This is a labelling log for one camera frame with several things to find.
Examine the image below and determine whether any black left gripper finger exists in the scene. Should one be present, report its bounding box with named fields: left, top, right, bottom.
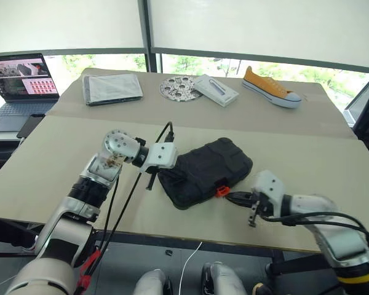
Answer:
left=159, top=168, right=187, bottom=183

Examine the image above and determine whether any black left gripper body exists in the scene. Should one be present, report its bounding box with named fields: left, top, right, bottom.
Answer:
left=145, top=165, right=175, bottom=191

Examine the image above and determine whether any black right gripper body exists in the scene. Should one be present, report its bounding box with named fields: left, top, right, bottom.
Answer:
left=247, top=191, right=277, bottom=229

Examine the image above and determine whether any black plastic tool case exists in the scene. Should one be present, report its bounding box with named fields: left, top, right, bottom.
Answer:
left=157, top=136, right=254, bottom=211

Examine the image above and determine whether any silver rounded robot leg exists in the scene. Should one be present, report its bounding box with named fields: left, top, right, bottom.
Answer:
left=133, top=269, right=173, bottom=295
left=201, top=261, right=247, bottom=295

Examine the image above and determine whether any black shoe with tan sole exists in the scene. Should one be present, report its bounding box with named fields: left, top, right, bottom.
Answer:
left=252, top=282, right=273, bottom=295

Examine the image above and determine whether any perforated round metal disc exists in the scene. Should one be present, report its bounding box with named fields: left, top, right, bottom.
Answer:
left=158, top=75, right=203, bottom=102

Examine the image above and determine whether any white flat cardboard box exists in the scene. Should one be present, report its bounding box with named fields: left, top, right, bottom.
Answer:
left=192, top=73, right=239, bottom=108

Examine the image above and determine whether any grey folded cloth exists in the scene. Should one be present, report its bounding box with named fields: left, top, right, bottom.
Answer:
left=82, top=73, right=144, bottom=107

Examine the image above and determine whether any orange canvas sneaker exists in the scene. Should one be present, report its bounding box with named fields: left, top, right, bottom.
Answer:
left=242, top=65, right=303, bottom=109

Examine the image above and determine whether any black smartphone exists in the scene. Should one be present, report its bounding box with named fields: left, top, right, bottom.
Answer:
left=16, top=113, right=46, bottom=140

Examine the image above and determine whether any grey laptop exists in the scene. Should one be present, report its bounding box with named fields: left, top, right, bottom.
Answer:
left=0, top=52, right=61, bottom=133

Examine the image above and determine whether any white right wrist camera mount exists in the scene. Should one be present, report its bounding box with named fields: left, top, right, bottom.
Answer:
left=251, top=170, right=287, bottom=213

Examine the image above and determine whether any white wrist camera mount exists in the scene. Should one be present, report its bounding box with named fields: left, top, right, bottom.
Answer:
left=251, top=170, right=287, bottom=213
left=139, top=142, right=180, bottom=173

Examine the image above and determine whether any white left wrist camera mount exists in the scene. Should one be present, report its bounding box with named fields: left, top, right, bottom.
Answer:
left=139, top=142, right=180, bottom=173

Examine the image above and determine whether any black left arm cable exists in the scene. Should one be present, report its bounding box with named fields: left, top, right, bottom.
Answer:
left=97, top=176, right=120, bottom=253
left=75, top=121, right=176, bottom=295

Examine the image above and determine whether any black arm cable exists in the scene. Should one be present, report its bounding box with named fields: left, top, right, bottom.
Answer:
left=260, top=210, right=369, bottom=250
left=97, top=176, right=120, bottom=253
left=75, top=121, right=176, bottom=295

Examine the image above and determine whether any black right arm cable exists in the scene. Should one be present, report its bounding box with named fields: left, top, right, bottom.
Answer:
left=260, top=210, right=369, bottom=250

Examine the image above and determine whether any black table frame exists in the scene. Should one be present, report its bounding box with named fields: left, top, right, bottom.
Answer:
left=266, top=253, right=338, bottom=277

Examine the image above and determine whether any white floor cable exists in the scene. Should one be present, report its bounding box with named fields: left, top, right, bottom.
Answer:
left=178, top=241, right=204, bottom=295

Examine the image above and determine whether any red cable connector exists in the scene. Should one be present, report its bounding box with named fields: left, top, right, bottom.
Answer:
left=79, top=249, right=101, bottom=287

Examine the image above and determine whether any yellow strap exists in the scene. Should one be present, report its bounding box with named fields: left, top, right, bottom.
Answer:
left=336, top=251, right=369, bottom=286

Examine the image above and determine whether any dark window frame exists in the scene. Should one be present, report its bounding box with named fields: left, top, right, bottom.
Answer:
left=0, top=0, right=369, bottom=74

